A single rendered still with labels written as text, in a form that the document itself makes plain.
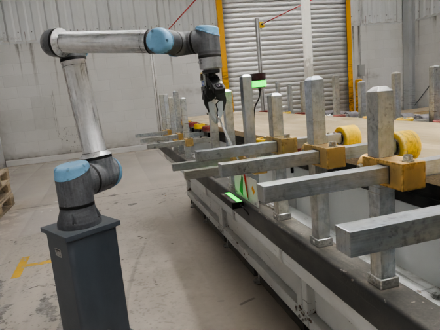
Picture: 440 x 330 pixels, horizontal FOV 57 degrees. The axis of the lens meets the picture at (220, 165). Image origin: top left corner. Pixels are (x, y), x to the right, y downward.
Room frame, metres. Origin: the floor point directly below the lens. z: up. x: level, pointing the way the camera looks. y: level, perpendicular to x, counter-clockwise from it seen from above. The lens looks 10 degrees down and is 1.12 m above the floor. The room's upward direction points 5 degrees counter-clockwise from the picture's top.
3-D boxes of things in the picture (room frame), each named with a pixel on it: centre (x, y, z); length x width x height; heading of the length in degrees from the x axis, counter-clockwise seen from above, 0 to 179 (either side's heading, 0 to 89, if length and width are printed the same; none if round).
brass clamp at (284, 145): (1.24, -0.19, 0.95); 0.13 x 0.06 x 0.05; 15
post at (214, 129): (2.00, 0.01, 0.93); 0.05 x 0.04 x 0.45; 15
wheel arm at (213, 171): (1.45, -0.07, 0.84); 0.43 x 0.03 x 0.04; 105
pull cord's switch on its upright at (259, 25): (4.27, -0.53, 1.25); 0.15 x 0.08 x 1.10; 15
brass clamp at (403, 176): (0.76, -0.32, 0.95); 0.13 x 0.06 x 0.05; 15
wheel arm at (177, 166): (1.69, -0.01, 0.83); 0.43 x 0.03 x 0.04; 105
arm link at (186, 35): (1.69, 0.11, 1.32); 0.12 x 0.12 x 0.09; 67
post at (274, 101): (1.26, -0.19, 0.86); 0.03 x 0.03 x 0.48; 15
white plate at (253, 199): (1.53, -0.09, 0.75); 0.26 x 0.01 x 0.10; 15
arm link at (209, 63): (1.65, 0.00, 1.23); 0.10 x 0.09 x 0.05; 105
